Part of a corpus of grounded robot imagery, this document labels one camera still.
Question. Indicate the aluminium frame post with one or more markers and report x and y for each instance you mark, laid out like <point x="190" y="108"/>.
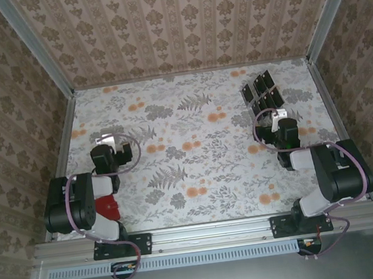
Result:
<point x="35" y="45"/>
<point x="330" y="9"/>

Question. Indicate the red card holder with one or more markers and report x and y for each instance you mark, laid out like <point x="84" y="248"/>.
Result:
<point x="108" y="207"/>

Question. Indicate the clear acrylic card stand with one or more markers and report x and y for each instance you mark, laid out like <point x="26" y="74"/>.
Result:
<point x="273" y="87"/>

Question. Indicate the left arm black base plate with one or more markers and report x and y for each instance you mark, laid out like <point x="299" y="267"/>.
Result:
<point x="143" y="243"/>

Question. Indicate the floral patterned table cover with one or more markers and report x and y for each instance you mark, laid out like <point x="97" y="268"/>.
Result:
<point x="213" y="194"/>

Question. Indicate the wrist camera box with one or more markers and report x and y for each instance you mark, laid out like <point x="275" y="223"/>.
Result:
<point x="104" y="140"/>
<point x="279" y="115"/>

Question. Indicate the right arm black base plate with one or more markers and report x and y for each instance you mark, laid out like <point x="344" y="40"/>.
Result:
<point x="279" y="228"/>

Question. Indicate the aluminium mounting rail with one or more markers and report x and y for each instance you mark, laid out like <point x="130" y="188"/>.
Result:
<point x="211" y="233"/>

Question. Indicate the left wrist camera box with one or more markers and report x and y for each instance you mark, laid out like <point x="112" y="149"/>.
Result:
<point x="104" y="140"/>

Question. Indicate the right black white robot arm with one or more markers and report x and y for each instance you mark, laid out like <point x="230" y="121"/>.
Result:
<point x="340" y="171"/>

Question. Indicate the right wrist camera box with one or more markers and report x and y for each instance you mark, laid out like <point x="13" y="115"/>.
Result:
<point x="279" y="115"/>

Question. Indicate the black connector board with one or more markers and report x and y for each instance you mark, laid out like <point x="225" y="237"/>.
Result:
<point x="305" y="245"/>
<point x="120" y="269"/>

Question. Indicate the black credit card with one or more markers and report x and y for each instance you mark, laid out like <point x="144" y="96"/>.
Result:
<point x="247" y="93"/>
<point x="260" y="106"/>
<point x="267" y="79"/>
<point x="276" y="97"/>
<point x="268" y="102"/>
<point x="259" y="84"/>

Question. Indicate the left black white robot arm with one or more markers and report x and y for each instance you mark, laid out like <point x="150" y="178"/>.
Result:
<point x="75" y="207"/>

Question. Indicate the aluminium table side rail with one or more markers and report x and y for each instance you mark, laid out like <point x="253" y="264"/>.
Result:
<point x="332" y="104"/>
<point x="65" y="130"/>

